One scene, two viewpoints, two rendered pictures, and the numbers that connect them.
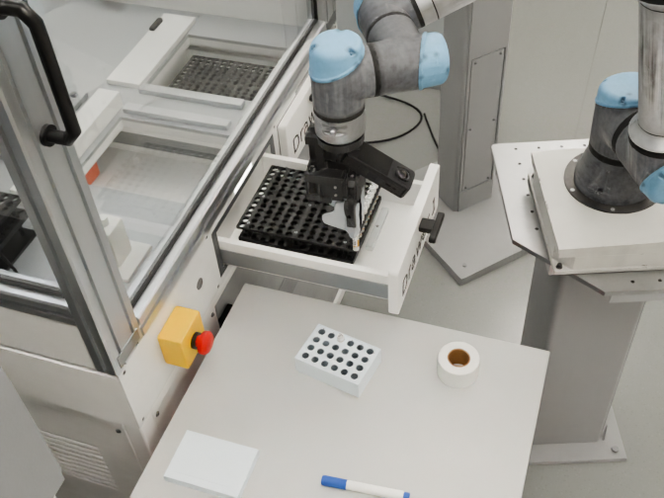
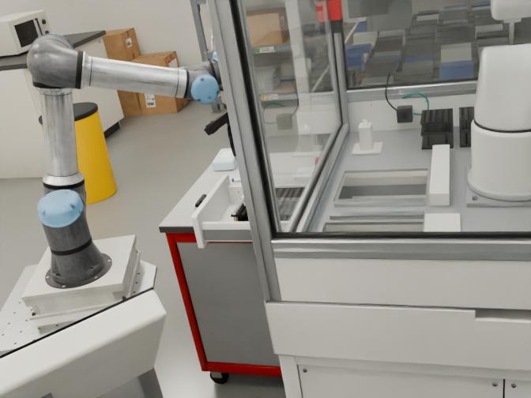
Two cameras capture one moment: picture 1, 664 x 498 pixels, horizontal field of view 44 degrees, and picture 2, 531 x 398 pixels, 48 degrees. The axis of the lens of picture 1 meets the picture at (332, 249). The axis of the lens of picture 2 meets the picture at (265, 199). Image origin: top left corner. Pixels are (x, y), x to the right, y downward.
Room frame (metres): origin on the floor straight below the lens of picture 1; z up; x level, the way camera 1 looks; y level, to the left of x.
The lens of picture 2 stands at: (2.72, -0.05, 1.67)
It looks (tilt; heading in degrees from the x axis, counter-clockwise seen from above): 25 degrees down; 178
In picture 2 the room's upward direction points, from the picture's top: 10 degrees counter-clockwise
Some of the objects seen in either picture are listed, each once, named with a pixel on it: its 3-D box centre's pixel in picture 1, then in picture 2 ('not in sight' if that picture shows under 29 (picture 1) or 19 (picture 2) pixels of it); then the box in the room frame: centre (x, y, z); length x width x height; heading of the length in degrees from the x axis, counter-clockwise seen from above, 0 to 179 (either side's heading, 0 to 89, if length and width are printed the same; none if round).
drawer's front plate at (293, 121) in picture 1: (307, 107); not in sight; (1.46, 0.03, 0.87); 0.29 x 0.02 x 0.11; 158
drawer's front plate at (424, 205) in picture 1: (415, 235); (214, 209); (1.05, -0.15, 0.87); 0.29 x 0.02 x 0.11; 158
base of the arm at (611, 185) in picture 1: (617, 160); (74, 255); (1.19, -0.56, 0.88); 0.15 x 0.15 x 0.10
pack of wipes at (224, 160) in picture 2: not in sight; (227, 159); (0.40, -0.09, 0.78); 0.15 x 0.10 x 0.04; 163
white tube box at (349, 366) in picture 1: (338, 360); not in sight; (0.86, 0.00, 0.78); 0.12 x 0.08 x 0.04; 57
